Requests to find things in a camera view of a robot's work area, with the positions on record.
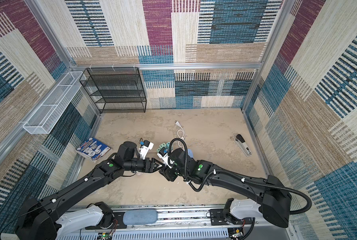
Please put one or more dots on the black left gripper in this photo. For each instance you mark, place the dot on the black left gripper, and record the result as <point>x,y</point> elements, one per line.
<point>151,169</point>

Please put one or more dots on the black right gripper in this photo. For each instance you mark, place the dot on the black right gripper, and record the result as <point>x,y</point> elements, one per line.
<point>167,172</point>

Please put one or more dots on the mint green plug adapter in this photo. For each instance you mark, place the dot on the mint green plug adapter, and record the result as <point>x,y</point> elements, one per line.
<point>160,148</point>

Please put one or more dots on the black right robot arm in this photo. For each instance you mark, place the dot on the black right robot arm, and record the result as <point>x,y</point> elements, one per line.
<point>276,203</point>

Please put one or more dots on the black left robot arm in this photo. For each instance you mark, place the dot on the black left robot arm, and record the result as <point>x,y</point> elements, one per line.
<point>38,218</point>

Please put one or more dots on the blue square power strip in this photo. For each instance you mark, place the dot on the blue square power strip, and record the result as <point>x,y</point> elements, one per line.
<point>190,153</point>

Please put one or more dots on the blue-grey cushion pad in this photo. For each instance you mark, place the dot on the blue-grey cushion pad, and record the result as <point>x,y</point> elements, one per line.
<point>140,217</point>

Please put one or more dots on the black and grey stapler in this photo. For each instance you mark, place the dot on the black and grey stapler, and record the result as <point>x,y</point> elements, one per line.
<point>241,143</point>

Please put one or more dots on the blue illustrated box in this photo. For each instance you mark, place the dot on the blue illustrated box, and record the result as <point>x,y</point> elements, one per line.
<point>92,149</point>

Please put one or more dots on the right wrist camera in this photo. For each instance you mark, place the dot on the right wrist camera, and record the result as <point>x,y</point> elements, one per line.
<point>164,156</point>

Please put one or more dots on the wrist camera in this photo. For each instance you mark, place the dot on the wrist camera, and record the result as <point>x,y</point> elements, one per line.
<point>164,156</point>
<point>145,147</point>

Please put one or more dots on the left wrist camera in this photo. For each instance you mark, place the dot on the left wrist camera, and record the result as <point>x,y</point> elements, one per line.
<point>145,147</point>

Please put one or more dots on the black wire mesh shelf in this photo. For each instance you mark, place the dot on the black wire mesh shelf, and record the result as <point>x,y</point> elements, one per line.
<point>115,90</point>

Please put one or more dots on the white wire mesh basket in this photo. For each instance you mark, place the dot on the white wire mesh basket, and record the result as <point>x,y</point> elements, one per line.
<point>43,120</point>

